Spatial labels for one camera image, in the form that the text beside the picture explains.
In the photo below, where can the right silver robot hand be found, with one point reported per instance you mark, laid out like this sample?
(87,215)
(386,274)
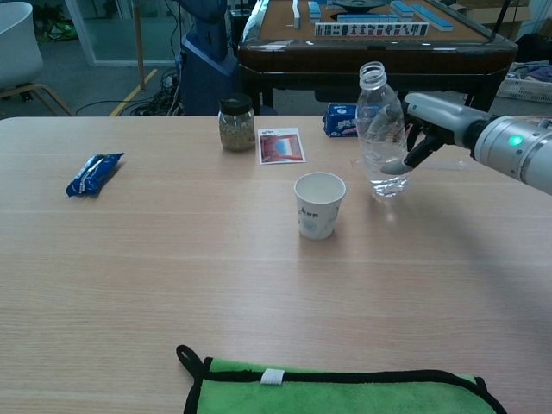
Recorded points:
(444,121)

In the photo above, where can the transparent plastic bottle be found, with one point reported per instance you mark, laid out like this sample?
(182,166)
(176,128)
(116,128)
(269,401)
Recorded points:
(375,92)

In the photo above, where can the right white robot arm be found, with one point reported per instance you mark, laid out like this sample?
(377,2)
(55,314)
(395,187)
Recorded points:
(517,151)

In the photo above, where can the white paper cup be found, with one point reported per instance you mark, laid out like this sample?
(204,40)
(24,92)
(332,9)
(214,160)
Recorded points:
(319,215)

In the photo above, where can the white plastic basket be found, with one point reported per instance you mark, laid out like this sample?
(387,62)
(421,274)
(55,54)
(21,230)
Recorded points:
(524,90)

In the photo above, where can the blue cookie box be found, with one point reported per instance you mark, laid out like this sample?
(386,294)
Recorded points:
(340,123)

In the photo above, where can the row of blue-backed mahjong tiles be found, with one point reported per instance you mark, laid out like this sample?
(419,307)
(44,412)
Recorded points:
(433,17)
(366,18)
(314,10)

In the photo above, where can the row of face-up mahjong tiles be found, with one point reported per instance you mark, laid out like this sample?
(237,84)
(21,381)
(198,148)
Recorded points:
(371,29)

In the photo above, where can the dark wooden mahjong table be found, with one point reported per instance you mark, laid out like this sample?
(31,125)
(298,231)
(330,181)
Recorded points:
(302,56)

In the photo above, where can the red and blue postcard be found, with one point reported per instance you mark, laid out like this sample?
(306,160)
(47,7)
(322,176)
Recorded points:
(282,146)

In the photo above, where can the glass jar with black lid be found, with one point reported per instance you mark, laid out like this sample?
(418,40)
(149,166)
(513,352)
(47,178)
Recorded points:
(236,129)

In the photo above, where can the blue machine base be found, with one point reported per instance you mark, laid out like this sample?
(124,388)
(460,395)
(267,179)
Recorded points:
(207,64)

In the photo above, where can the green cloth with black trim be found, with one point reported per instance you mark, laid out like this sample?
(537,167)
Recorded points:
(323,392)

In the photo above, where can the wooden pole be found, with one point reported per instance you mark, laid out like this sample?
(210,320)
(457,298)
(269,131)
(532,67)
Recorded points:
(139,43)

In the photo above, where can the blue snack packet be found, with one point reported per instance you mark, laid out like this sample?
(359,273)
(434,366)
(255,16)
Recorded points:
(92,174)

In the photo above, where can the white chair with wooden legs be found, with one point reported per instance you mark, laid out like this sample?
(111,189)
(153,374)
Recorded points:
(17,47)

